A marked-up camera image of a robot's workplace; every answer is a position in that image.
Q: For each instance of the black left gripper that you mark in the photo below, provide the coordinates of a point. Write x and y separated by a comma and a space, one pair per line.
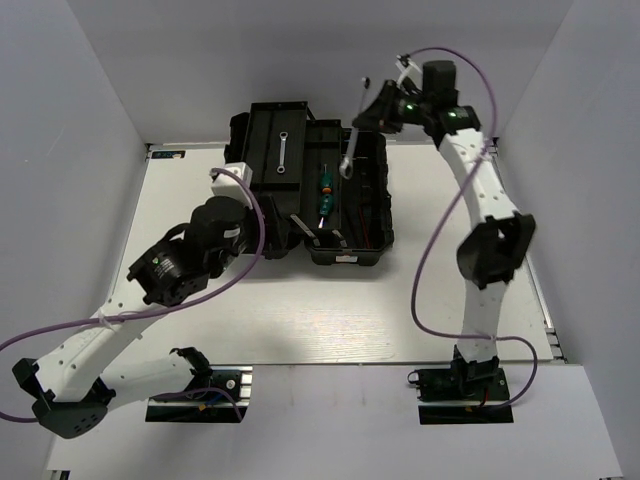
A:
277, 226

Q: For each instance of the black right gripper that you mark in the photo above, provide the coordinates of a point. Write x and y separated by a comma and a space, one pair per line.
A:
376, 116

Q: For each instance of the small green stubby screwdriver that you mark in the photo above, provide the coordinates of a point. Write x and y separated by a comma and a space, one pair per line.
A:
326, 206

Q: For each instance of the green screwdriver orange cap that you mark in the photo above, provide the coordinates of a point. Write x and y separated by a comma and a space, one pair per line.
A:
326, 181

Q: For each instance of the black plastic toolbox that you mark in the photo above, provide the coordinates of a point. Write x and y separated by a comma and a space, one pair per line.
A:
254, 139

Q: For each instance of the large silver ratchet wrench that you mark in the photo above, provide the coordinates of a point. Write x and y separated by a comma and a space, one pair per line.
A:
346, 165

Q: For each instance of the small silver ratchet wrench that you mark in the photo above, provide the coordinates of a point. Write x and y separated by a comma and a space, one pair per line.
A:
281, 167

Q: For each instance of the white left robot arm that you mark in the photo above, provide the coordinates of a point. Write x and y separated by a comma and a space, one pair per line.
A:
77, 384

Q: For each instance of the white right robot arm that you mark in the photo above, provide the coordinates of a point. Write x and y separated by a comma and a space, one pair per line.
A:
495, 248

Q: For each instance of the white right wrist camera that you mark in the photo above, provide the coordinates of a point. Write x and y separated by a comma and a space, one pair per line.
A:
411, 74

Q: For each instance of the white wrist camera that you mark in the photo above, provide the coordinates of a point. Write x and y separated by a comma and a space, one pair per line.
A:
411, 74
224, 185

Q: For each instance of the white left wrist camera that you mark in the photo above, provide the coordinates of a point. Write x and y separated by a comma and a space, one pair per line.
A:
224, 185

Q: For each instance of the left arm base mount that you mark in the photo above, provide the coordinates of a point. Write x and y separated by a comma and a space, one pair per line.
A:
223, 399

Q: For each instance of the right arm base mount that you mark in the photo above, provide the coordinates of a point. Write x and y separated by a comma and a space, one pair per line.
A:
441, 401

